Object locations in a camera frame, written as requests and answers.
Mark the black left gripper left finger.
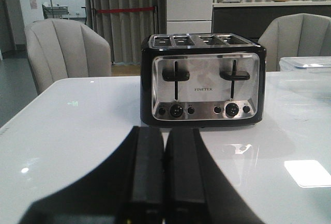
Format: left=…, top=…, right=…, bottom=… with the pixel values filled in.
left=20, top=127, right=164, bottom=223

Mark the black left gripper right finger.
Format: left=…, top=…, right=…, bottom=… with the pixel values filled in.
left=164, top=128, right=262, bottom=223

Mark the black chrome four-slot toaster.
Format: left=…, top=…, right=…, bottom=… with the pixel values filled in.
left=140, top=33, right=266, bottom=128

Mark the grey armchair left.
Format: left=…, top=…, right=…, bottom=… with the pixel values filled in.
left=25, top=18, right=112, bottom=94

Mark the grey armchair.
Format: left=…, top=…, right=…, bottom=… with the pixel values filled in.
left=25, top=18, right=112, bottom=94
left=258, top=13, right=330, bottom=71

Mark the clear plastic food container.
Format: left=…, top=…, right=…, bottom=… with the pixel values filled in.
left=279, top=56, right=330, bottom=73

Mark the red barrier tape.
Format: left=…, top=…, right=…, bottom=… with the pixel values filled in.
left=96, top=6, right=156, bottom=14

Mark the dark counter with white top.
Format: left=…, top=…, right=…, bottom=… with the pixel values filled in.
left=212, top=1, right=330, bottom=40

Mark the grey armchair right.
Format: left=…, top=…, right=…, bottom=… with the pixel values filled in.
left=258, top=13, right=330, bottom=71

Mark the white drawer cabinet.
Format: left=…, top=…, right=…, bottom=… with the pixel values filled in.
left=166, top=0, right=213, bottom=34

